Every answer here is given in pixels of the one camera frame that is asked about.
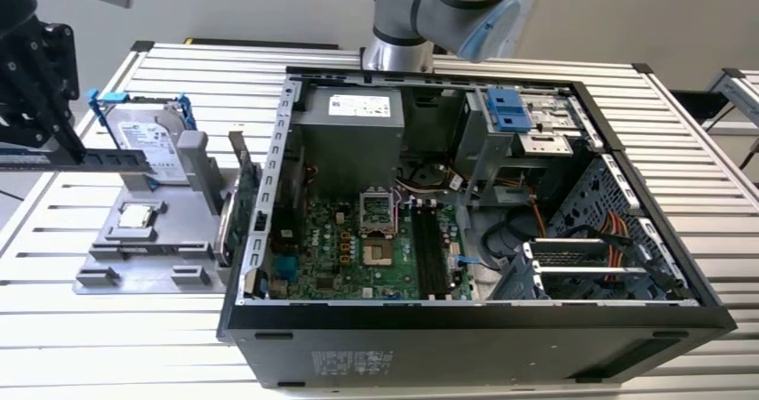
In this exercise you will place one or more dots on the grey power supply unit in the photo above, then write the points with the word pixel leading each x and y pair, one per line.
pixel 350 151

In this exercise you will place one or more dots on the hard disk in blue carrier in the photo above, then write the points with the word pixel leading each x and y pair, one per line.
pixel 151 138

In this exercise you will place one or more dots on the green motherboard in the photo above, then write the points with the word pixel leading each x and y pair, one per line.
pixel 323 258

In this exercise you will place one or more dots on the black PC case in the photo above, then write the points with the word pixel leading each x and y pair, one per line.
pixel 415 351

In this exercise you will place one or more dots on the CPU socket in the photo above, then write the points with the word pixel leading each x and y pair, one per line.
pixel 379 253

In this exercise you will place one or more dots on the blue drive latch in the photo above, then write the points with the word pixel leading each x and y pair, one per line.
pixel 507 111

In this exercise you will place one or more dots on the black RAM slot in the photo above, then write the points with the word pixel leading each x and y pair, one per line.
pixel 438 249
pixel 422 249

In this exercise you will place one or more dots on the grey disk bay bracket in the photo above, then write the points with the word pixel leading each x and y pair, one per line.
pixel 517 280

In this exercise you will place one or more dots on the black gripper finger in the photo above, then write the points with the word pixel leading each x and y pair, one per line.
pixel 59 62
pixel 69 142

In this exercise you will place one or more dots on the silver CPU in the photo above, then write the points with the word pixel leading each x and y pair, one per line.
pixel 138 215

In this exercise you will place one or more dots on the black round fan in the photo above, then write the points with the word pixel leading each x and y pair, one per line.
pixel 427 175

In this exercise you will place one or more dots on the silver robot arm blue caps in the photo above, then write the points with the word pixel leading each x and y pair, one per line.
pixel 415 9

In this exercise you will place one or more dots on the metal slat side table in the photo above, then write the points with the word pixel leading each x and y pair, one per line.
pixel 741 86

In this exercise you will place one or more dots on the green graphics card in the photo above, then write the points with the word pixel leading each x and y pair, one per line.
pixel 241 213

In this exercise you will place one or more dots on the grey parts rack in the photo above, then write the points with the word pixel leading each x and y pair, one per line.
pixel 178 213

